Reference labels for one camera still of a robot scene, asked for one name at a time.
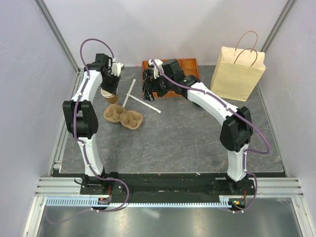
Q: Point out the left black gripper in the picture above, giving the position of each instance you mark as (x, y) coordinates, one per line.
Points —
(113, 89)

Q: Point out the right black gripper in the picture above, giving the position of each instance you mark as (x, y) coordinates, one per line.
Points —
(152, 83)

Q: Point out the white straw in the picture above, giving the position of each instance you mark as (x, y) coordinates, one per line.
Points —
(144, 103)
(129, 92)

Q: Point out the brown paper cup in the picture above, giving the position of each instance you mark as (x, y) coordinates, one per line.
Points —
(110, 97)

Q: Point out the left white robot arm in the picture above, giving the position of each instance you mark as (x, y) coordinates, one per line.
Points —
(102, 75)

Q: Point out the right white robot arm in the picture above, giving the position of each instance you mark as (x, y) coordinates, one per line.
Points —
(162, 77)

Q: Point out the dark item in tray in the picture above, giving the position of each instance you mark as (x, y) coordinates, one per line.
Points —
(148, 73)

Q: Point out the cardboard cup carrier tray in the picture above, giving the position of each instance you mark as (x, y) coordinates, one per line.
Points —
(118, 114)

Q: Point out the orange compartment tray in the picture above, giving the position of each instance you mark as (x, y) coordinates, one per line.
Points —
(188, 65)

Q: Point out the kraft paper bag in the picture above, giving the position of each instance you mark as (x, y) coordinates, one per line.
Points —
(237, 72)

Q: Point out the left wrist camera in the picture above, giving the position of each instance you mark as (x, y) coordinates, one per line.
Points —
(117, 68)

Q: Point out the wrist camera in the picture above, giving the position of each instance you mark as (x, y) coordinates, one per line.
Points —
(117, 68)
(156, 64)

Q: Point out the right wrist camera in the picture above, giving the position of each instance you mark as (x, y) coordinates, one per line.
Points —
(156, 64)

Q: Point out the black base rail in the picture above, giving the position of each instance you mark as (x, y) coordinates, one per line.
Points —
(133, 185)

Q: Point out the grey cable duct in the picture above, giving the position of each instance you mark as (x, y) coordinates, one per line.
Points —
(223, 202)

